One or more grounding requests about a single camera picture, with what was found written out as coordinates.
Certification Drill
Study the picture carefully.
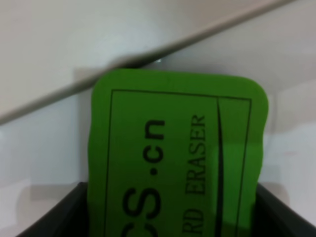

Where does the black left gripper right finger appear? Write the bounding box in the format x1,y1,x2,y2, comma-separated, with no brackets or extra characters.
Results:
251,184,316,237

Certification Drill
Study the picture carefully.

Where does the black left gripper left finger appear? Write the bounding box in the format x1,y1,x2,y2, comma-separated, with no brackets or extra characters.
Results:
19,182,89,237

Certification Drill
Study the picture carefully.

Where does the green foam whiteboard eraser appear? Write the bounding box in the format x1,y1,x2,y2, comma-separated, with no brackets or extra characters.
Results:
87,69,268,237

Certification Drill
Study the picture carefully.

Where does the white aluminium-framed whiteboard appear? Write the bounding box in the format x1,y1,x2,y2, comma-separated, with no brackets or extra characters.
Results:
0,0,316,237

